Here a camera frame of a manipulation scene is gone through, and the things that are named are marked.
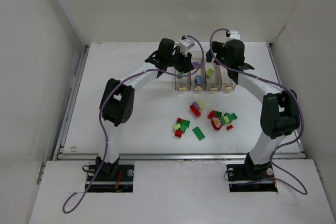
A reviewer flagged light green lego brick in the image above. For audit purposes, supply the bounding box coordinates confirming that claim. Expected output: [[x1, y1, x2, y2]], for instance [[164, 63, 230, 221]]
[[206, 68, 214, 78]]

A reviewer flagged purple flower lego piece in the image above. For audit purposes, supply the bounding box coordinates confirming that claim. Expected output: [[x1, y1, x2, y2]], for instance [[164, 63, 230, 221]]
[[195, 75, 204, 85]]

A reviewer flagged green lego plate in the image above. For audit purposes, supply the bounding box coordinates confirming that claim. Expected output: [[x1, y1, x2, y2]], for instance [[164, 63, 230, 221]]
[[181, 120, 190, 128]]

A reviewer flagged small green lego brick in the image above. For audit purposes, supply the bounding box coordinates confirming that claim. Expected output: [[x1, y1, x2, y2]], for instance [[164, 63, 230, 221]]
[[180, 125, 187, 133]]

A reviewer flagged long green lego brick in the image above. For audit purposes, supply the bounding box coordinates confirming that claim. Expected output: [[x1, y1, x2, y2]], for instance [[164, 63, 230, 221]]
[[192, 127, 205, 141]]

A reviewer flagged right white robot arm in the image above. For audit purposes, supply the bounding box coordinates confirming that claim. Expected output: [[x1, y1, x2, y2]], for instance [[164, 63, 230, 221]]
[[206, 39, 301, 176]]

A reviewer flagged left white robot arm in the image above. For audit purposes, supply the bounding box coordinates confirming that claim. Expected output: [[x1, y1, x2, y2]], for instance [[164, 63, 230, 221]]
[[96, 37, 195, 179]]

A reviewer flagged clear container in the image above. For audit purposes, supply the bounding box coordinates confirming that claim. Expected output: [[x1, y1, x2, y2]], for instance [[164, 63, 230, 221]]
[[216, 52, 236, 91], [191, 51, 206, 90], [174, 50, 191, 91], [204, 51, 222, 91]]

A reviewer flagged small purple lego brick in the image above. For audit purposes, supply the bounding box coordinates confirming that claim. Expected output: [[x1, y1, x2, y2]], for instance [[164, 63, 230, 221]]
[[192, 101, 198, 109]]

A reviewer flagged pale green lego brick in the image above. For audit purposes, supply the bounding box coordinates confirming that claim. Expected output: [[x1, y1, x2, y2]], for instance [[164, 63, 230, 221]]
[[196, 100, 204, 110]]

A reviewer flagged red round lego piece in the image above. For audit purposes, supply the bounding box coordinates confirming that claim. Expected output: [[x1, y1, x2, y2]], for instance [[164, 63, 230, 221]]
[[207, 110, 216, 120]]

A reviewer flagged green lego brick cluster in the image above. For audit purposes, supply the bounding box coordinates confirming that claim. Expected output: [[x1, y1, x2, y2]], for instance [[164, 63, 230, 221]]
[[215, 111, 238, 125]]

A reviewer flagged red flower lego piece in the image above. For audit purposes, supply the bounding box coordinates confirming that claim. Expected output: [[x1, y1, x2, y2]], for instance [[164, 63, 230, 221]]
[[211, 116, 223, 131]]

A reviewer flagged pale yellow lego brick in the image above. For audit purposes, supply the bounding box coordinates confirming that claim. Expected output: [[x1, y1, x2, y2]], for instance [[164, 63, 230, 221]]
[[173, 123, 182, 131]]

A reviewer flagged small red lego piece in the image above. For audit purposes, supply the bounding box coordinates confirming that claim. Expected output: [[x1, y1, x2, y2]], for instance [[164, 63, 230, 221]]
[[226, 125, 233, 131]]

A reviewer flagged red square lego brick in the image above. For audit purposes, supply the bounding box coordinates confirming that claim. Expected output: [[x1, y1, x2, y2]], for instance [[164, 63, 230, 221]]
[[175, 130, 184, 138]]

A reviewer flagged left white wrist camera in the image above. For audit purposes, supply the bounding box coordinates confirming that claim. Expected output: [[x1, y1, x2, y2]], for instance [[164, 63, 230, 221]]
[[178, 35, 195, 56]]

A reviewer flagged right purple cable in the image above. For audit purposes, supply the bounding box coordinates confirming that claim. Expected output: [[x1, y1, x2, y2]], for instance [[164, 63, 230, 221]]
[[209, 27, 308, 196]]

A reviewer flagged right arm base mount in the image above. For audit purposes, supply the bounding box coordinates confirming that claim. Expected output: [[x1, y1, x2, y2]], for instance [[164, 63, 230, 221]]
[[224, 155, 278, 193]]

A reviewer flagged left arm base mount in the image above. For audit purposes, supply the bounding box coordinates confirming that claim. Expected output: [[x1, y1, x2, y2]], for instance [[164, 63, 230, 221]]
[[82, 161, 135, 193]]

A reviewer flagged aluminium rail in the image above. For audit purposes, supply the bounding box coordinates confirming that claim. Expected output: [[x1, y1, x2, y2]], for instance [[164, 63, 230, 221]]
[[53, 152, 306, 161]]

